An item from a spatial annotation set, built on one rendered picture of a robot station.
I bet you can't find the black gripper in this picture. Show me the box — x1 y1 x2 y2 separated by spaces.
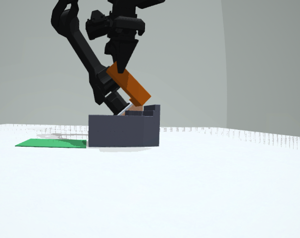
104 8 145 73

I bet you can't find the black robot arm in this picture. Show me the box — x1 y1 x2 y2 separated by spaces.
51 0 165 115

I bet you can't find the orange l-shaped part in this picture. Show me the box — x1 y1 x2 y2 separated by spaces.
106 62 151 107

